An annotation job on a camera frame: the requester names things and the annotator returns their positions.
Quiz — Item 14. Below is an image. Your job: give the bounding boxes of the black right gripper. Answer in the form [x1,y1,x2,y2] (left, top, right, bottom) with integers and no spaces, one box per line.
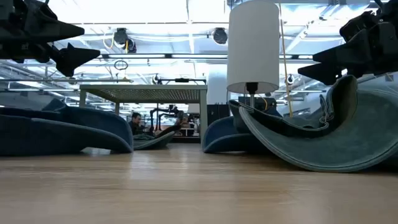
[297,0,398,86]

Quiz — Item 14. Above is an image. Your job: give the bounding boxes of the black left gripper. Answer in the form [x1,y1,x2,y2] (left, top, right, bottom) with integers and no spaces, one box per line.
[0,0,101,78]

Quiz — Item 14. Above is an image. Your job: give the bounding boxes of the grey-green bucket hat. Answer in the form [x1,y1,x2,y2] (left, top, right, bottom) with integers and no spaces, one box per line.
[229,74,398,173]

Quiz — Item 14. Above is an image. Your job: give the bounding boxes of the large dark blue bucket hat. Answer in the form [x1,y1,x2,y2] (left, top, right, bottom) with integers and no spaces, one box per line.
[0,98,134,156]

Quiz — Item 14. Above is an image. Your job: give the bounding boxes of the black monitor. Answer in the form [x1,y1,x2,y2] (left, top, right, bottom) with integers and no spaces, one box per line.
[238,96,277,113]

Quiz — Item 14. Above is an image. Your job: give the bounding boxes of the white cylindrical lampshade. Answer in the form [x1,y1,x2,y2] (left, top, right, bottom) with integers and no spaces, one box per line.
[226,0,280,95]

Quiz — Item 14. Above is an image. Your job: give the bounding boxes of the small pale green metal table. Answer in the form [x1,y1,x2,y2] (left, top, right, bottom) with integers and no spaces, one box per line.
[79,84,208,142]

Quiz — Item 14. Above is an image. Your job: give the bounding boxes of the silver lamp pole black socket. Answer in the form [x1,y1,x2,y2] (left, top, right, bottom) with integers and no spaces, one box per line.
[245,82,259,110]

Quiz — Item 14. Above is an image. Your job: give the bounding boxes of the person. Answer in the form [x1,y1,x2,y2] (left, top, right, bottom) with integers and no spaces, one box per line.
[178,112,190,129]
[128,111,144,136]

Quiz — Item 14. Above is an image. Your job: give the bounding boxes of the black background robot arms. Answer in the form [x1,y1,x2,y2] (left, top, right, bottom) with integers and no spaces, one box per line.
[148,105,181,135]

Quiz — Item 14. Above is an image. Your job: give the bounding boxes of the black cabinet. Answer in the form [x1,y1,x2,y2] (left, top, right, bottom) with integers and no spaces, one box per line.
[206,104,231,127]

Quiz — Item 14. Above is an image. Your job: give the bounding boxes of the yellow hanging cord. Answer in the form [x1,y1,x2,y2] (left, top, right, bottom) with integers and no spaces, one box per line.
[278,0,295,118]

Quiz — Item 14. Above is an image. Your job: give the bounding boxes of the black ceiling cord reel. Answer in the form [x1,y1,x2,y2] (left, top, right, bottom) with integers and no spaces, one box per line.
[211,27,229,45]
[113,27,137,54]

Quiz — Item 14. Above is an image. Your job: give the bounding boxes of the black background gantry frame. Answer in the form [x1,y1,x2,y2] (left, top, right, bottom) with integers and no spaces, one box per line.
[157,77,208,85]

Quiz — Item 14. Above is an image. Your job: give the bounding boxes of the black table edge rail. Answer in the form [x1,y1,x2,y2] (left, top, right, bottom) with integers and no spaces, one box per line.
[172,136,201,143]

